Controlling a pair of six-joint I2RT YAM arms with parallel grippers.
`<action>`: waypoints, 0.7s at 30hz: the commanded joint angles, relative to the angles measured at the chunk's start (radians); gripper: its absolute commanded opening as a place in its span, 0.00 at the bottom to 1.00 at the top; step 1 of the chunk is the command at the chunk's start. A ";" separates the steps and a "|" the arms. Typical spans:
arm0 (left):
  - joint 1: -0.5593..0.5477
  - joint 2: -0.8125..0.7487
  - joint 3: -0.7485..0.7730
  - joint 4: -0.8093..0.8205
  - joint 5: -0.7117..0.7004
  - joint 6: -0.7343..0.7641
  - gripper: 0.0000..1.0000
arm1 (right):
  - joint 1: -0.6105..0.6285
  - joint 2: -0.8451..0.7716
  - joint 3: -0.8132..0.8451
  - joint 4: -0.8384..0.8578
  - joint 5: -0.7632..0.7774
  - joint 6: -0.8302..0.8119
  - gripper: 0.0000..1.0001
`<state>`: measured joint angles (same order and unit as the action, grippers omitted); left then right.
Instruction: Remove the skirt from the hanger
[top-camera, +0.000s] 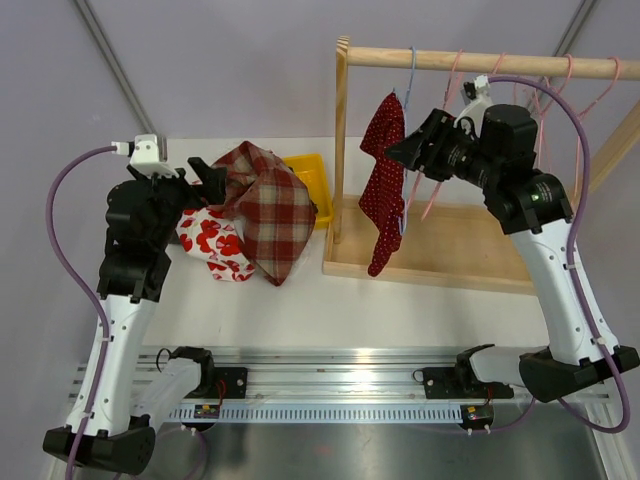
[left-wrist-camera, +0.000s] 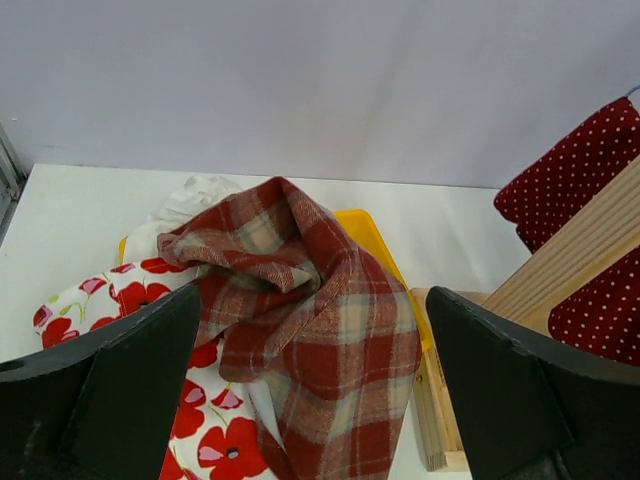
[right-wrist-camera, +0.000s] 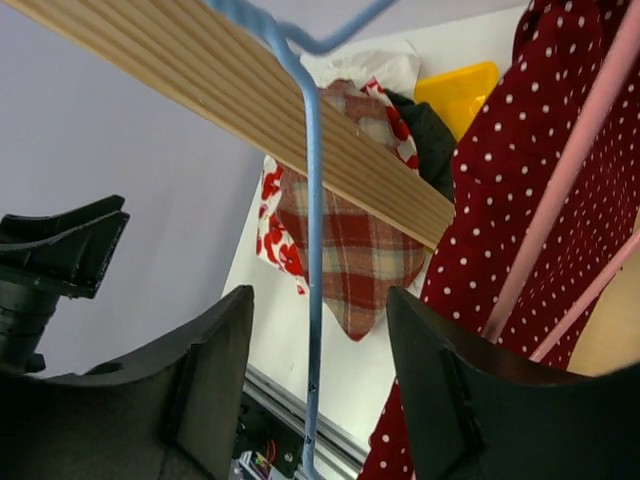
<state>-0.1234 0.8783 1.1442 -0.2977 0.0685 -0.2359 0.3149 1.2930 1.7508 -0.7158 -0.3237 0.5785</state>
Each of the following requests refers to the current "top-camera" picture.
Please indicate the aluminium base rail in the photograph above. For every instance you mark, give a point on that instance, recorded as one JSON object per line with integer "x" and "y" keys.
{"x": 324, "y": 375}

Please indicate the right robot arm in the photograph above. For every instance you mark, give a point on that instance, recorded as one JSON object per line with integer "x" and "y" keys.
{"x": 534, "y": 212}

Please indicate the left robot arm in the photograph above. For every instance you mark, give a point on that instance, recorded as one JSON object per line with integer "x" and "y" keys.
{"x": 108, "y": 428}

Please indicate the red plaid skirt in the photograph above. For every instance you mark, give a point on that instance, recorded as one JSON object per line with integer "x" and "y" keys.
{"x": 274, "y": 208}

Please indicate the white slotted cable duct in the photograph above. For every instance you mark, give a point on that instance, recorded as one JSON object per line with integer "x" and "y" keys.
{"x": 324, "y": 413}

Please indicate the yellow plastic tray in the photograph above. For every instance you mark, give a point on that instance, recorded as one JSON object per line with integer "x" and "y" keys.
{"x": 310, "y": 170}

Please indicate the white red floral skirt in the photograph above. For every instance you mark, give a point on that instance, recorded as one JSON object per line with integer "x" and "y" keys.
{"x": 207, "y": 236}

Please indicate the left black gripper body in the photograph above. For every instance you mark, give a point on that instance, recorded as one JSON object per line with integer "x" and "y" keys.
{"x": 173, "y": 196}

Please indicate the pink wire hanger floral skirt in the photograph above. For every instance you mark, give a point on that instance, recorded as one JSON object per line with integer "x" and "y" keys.
{"x": 496, "y": 69}

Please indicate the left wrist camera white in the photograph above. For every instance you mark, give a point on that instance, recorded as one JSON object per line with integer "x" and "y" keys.
{"x": 147, "y": 155}

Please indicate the wooden clothes rack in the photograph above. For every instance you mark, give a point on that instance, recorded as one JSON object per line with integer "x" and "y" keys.
{"x": 457, "y": 246}

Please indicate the blue wire hanger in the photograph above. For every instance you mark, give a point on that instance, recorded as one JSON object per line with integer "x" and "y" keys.
{"x": 406, "y": 191}

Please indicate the dark red polka dot skirt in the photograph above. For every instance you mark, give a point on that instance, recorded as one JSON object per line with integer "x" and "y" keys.
{"x": 382, "y": 199}

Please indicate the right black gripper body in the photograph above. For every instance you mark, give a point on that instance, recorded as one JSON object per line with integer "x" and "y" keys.
{"x": 454, "y": 152}

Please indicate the pink wire hanger white skirt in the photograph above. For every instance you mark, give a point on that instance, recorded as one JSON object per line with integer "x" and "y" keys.
{"x": 581, "y": 116}

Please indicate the small circuit board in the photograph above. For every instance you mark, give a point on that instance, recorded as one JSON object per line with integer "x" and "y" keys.
{"x": 206, "y": 411}

